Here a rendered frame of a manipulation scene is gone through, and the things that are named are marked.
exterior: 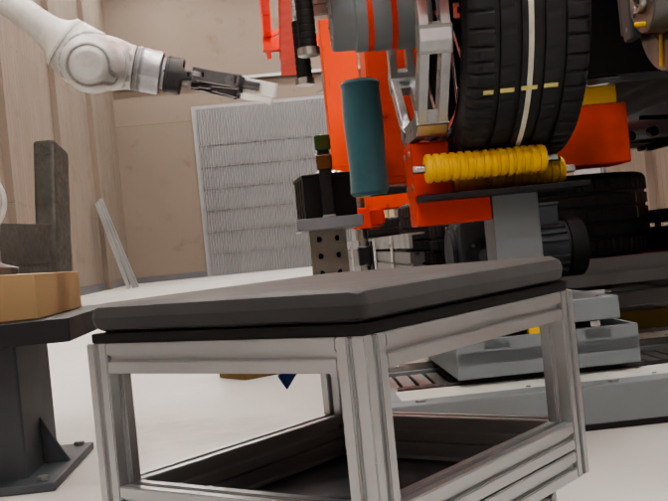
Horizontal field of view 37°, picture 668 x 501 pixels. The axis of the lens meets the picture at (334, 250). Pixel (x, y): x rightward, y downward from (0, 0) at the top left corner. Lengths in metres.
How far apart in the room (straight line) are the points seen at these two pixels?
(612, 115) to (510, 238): 0.73
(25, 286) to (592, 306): 1.06
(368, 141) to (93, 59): 0.67
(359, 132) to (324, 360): 1.41
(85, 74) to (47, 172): 7.72
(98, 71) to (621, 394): 1.10
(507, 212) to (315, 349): 1.32
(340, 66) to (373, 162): 2.41
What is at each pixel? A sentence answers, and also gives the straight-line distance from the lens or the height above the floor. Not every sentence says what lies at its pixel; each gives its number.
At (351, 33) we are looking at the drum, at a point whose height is 0.81.
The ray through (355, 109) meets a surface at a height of 0.67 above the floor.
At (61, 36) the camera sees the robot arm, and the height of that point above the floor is 0.80.
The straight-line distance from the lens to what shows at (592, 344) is 2.00.
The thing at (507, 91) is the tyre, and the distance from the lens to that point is 1.93.
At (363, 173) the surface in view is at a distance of 2.20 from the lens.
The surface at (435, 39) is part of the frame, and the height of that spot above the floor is 0.74.
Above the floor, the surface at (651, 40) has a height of 0.77.
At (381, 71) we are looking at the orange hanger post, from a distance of 2.63.
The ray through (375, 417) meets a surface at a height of 0.23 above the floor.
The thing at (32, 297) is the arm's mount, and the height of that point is 0.34.
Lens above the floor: 0.37
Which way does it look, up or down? level
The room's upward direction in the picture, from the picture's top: 6 degrees counter-clockwise
